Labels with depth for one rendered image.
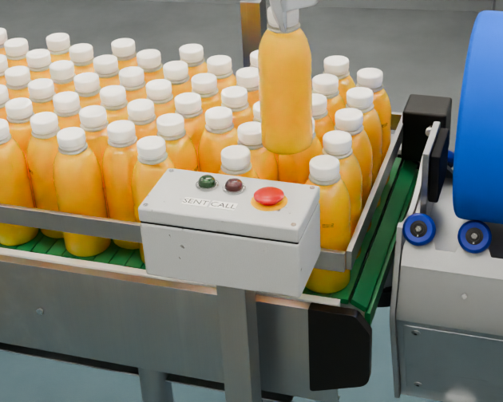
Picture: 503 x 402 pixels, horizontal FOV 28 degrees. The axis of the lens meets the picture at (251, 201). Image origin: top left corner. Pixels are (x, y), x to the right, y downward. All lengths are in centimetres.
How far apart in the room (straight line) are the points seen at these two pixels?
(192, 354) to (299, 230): 39
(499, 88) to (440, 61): 300
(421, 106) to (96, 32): 323
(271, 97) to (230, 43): 321
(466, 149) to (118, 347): 60
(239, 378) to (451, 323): 31
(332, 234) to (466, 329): 25
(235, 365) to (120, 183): 31
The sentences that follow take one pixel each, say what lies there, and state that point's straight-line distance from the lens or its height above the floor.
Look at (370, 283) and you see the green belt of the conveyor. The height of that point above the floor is 89.
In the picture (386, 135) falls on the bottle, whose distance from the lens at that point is 156.
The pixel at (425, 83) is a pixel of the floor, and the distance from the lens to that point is 407.
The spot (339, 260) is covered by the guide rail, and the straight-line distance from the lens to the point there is 132.
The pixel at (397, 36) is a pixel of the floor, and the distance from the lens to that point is 451.
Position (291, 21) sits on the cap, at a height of 127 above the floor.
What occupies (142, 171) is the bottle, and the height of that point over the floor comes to 106.
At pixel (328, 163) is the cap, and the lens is 129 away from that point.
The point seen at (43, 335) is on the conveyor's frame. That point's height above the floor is 76.
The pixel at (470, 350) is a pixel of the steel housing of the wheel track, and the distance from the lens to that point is 148.
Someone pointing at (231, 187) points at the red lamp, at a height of 111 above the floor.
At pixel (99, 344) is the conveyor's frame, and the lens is 153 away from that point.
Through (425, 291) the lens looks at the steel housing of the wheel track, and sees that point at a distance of 142.
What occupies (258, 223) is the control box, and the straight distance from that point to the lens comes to 115.
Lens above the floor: 173
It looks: 32 degrees down
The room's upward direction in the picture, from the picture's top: 3 degrees counter-clockwise
